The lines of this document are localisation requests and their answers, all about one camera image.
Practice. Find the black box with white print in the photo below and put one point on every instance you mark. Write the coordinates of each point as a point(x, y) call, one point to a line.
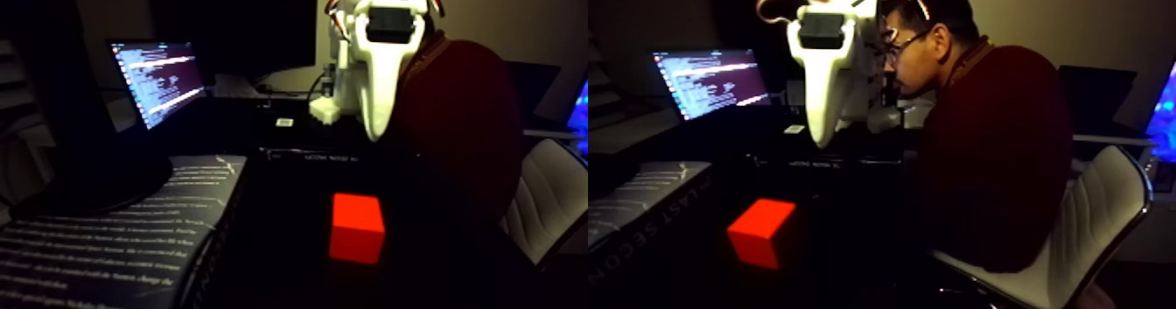
point(101, 246)

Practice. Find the person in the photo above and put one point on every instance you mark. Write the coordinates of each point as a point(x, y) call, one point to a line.
point(459, 118)

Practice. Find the black desk monitor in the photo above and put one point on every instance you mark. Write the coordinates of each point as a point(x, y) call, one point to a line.
point(239, 26)

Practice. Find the red cube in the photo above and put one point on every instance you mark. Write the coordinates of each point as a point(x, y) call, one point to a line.
point(356, 228)

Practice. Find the blue lit screen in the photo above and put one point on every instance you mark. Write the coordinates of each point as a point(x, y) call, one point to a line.
point(580, 118)

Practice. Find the small white tag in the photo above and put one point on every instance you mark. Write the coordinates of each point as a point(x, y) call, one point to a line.
point(285, 122)

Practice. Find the black strip with white print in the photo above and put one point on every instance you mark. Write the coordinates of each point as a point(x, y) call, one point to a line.
point(312, 154)

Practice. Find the white office chair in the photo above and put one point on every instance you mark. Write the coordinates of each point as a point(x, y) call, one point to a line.
point(551, 196)

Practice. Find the open laptop with lit screen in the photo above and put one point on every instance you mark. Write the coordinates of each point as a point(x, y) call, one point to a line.
point(161, 81)

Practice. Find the pale paper sheet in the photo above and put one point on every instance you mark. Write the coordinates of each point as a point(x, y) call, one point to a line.
point(234, 87)

